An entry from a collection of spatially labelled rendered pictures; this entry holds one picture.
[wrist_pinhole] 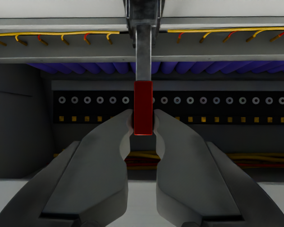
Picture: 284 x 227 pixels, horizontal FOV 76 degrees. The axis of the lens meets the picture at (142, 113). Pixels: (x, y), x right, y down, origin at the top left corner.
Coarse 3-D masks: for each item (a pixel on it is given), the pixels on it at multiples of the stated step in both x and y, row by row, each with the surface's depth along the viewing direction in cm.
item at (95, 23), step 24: (0, 24) 15; (24, 24) 15; (48, 24) 15; (72, 24) 15; (96, 24) 14; (120, 24) 14; (168, 24) 14; (192, 24) 14; (216, 24) 14; (240, 24) 14; (264, 24) 14
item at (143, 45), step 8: (136, 32) 12; (144, 32) 12; (136, 40) 12; (144, 40) 12; (136, 48) 12; (144, 48) 12; (136, 56) 12; (144, 56) 12; (136, 64) 12; (144, 64) 12; (136, 72) 12; (144, 72) 12; (136, 80) 12; (144, 80) 12; (136, 88) 12; (144, 88) 12; (152, 88) 12; (136, 96) 12; (144, 96) 12; (152, 96) 12; (136, 104) 12; (144, 104) 12; (152, 104) 12; (136, 112) 12; (144, 112) 12; (152, 112) 12; (136, 120) 12; (144, 120) 12; (136, 128) 12; (144, 128) 12
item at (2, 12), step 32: (0, 0) 12; (32, 0) 12; (64, 0) 12; (96, 0) 12; (192, 0) 12; (224, 0) 12; (256, 0) 12; (0, 32) 17; (128, 32) 17; (160, 32) 17; (0, 64) 22
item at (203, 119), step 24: (72, 96) 29; (96, 96) 29; (120, 96) 29; (168, 96) 29; (192, 96) 29; (216, 96) 29; (240, 96) 29; (264, 96) 29; (72, 120) 29; (96, 120) 29; (192, 120) 29; (216, 120) 29; (240, 120) 29; (264, 120) 28
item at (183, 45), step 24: (0, 48) 18; (24, 48) 17; (48, 48) 17; (72, 48) 17; (96, 48) 17; (120, 48) 17; (168, 48) 17; (192, 48) 17; (216, 48) 16; (240, 48) 16; (264, 48) 16
